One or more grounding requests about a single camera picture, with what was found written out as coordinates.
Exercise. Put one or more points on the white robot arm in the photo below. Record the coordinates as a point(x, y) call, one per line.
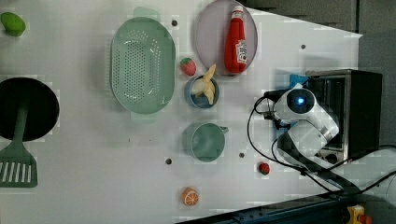
point(312, 128)

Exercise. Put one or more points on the red ketchup bottle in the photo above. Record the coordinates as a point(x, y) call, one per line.
point(235, 50)

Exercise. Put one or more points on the green slotted spatula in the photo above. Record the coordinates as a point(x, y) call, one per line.
point(18, 166)

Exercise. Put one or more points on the toy orange slice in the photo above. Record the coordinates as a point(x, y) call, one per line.
point(189, 197)

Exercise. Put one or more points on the green toy lime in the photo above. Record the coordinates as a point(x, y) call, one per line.
point(14, 24)

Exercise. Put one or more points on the purple round plate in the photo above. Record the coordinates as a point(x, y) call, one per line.
point(211, 31)

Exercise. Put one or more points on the teal mug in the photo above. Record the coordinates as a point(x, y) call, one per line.
point(204, 141)

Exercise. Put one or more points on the small red toy fruit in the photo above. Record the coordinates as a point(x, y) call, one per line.
point(264, 168)

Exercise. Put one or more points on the blue small bowl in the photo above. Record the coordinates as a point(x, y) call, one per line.
point(201, 101)

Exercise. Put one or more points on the green plastic colander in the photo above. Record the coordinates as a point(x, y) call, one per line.
point(143, 65)

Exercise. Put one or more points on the red toy strawberry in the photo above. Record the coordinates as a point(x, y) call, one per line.
point(188, 66)

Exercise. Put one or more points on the peeled toy banana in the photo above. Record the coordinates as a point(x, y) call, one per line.
point(205, 86)

